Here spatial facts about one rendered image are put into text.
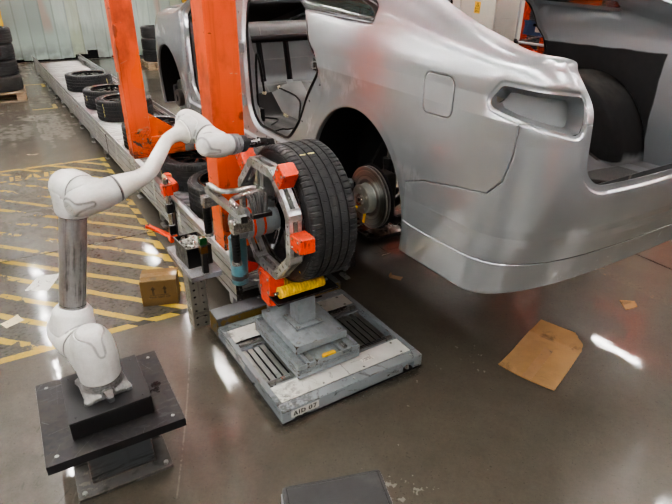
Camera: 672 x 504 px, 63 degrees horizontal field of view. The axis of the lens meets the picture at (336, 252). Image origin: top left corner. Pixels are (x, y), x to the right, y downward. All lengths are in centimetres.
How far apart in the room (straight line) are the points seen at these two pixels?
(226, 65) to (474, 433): 206
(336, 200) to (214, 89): 83
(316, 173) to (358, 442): 121
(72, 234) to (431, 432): 174
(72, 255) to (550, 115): 183
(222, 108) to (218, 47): 28
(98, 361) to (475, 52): 176
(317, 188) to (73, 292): 106
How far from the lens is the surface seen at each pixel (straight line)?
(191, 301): 323
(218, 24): 273
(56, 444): 238
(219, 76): 275
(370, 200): 271
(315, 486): 198
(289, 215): 228
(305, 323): 287
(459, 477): 251
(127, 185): 214
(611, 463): 277
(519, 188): 198
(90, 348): 225
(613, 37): 378
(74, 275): 234
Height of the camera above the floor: 186
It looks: 27 degrees down
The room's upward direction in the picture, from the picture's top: 1 degrees clockwise
